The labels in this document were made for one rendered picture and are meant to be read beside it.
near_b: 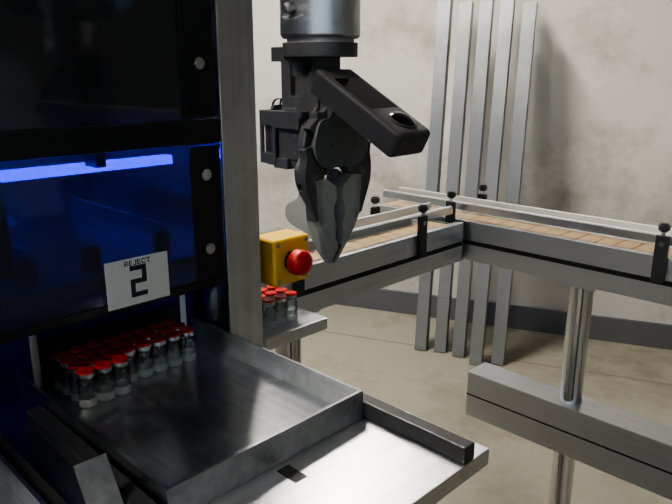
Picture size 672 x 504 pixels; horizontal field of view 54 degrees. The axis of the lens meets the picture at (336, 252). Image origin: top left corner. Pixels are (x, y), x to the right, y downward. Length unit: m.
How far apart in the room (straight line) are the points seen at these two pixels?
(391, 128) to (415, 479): 0.35
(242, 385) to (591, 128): 2.63
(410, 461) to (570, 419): 0.91
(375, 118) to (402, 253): 0.83
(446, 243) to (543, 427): 0.48
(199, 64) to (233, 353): 0.39
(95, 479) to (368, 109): 0.40
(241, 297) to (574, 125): 2.51
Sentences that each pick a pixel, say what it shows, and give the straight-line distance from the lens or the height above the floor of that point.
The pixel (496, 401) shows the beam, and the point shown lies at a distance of 1.68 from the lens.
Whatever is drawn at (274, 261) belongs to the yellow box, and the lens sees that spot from 0.97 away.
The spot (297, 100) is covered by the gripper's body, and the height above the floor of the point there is 1.24.
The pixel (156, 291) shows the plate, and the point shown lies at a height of 1.00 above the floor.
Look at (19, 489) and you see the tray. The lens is 0.70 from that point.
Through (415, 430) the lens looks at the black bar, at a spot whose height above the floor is 0.89.
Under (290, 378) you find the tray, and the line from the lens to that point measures 0.86.
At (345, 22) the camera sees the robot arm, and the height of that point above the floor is 1.31.
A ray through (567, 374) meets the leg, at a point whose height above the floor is 0.62.
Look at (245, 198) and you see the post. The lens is 0.92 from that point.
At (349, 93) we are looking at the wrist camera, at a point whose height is 1.25.
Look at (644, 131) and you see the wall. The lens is 3.28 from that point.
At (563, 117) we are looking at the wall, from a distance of 3.28.
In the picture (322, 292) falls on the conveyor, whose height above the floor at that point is 0.87.
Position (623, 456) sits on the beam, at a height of 0.49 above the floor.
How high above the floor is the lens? 1.27
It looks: 15 degrees down
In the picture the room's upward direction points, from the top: straight up
